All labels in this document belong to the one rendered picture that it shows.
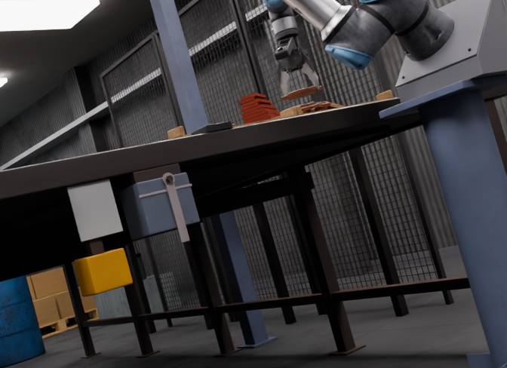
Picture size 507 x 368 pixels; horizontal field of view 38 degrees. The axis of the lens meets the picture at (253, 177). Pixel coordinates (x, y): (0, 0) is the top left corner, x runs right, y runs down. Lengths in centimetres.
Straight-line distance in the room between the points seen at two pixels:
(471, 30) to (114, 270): 106
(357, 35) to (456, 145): 38
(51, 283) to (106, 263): 812
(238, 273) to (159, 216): 248
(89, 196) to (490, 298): 105
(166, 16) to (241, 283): 157
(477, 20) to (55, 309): 777
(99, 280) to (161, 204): 23
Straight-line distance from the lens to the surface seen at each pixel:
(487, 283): 199
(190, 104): 416
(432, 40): 200
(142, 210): 164
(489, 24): 197
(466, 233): 199
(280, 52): 227
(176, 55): 422
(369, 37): 192
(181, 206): 168
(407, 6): 196
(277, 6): 229
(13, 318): 711
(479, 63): 188
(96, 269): 157
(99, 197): 163
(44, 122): 1034
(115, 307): 787
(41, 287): 963
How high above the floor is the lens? 68
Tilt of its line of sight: 3 degrees up
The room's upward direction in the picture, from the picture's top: 16 degrees counter-clockwise
